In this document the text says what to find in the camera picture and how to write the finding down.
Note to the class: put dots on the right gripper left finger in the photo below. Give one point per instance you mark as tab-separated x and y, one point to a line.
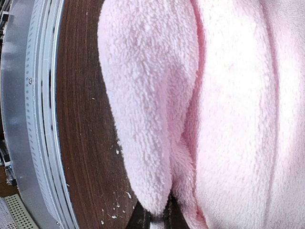
140	218

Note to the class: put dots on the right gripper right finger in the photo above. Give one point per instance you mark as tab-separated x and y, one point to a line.
173	217

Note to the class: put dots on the pink towel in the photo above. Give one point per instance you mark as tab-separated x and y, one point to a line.
208	99

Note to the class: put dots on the aluminium front rail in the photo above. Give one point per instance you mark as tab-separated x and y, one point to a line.
28	106

